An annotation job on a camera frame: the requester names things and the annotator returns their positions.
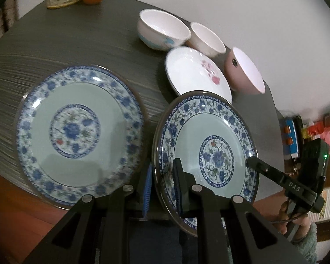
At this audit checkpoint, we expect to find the red plastic bag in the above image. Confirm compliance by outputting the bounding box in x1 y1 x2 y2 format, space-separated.
307 123 330 154

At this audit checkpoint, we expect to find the large blue floral plate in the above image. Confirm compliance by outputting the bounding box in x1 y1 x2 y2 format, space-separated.
16 65 147 209

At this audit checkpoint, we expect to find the small blue floral plate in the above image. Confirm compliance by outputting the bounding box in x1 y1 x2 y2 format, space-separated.
152 91 259 237

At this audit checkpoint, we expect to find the pink bowl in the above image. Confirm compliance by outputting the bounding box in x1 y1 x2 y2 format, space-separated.
225 47 266 95

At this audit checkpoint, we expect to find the person's right forearm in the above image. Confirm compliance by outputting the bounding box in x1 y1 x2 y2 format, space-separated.
290 221 321 264

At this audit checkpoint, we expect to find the blue box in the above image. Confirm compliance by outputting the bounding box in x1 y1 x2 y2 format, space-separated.
284 118 301 158

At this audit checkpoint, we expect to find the beige patterned curtain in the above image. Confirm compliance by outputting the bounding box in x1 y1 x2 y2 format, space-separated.
0 0 18 50

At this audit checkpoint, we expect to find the white plate with pink flower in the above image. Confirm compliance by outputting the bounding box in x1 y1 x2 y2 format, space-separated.
164 47 233 104

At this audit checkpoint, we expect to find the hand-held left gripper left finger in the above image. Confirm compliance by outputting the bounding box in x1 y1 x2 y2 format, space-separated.
34 165 154 264

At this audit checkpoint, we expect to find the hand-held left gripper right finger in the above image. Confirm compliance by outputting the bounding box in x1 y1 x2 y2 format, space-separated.
173 158 317 264

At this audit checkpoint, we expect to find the small white bowl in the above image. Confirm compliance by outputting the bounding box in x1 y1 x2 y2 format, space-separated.
187 22 226 58

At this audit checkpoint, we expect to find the white bowl with blue print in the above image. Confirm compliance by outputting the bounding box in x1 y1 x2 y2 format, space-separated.
137 9 192 51

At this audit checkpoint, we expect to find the person's right hand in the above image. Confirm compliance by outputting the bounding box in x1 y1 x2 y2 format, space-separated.
278 198 312 243

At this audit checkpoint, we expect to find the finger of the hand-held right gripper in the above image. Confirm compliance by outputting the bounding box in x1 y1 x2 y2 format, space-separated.
246 156 289 189

